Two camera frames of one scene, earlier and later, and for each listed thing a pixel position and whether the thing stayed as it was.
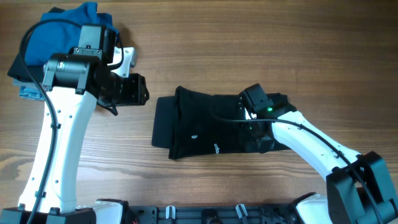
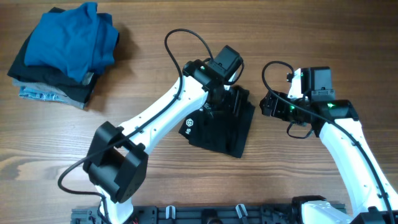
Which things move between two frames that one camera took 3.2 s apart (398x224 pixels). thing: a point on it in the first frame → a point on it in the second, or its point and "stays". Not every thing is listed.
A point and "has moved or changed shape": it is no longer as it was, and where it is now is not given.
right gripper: (243, 135) → (277, 109)
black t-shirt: (193, 124) has moved or changed shape
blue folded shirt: (51, 42) stays
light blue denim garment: (27, 93) stays
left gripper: (138, 94) → (234, 106)
